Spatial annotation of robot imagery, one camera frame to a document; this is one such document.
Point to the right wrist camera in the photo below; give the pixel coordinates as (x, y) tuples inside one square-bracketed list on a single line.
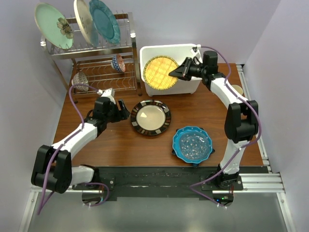
[(195, 50)]

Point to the mint floral plate on rack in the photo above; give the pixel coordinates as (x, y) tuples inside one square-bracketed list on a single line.
[(53, 26)]

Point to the cream mug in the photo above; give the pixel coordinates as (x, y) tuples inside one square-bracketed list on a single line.
[(238, 89)]

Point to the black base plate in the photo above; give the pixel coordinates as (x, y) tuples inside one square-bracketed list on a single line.
[(163, 182)]

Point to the blue scalloped plate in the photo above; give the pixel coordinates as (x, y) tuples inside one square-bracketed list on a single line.
[(192, 145)]

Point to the white plastic bin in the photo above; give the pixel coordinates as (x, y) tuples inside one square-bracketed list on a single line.
[(176, 51)]

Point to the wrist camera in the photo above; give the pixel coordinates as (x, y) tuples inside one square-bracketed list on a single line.
[(195, 50), (108, 93)]

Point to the yellow woven pattern plate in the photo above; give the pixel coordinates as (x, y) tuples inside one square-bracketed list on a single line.
[(156, 72)]

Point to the teal plate on rack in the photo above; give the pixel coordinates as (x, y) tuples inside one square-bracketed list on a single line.
[(105, 21)]

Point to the grey patterned bowl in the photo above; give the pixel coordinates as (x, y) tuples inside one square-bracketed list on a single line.
[(80, 78)]

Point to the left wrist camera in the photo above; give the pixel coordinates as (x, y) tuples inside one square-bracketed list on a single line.
[(108, 93)]

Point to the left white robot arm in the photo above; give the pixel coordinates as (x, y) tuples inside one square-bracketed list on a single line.
[(53, 169)]

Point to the blue patterned bowl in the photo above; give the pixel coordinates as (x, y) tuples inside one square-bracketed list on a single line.
[(118, 64)]

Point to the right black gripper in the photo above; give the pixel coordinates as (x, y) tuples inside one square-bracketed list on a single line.
[(183, 71)]

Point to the cream plate on rack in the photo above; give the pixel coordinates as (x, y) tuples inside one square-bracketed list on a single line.
[(84, 20)]

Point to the metal dish rack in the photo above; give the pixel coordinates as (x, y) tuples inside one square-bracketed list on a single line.
[(95, 62)]

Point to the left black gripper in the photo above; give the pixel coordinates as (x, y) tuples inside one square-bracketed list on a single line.
[(122, 114)]

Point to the black striped plate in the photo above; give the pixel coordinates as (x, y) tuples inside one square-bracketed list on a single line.
[(150, 117)]

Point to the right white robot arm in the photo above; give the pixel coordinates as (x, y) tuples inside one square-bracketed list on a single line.
[(241, 122)]

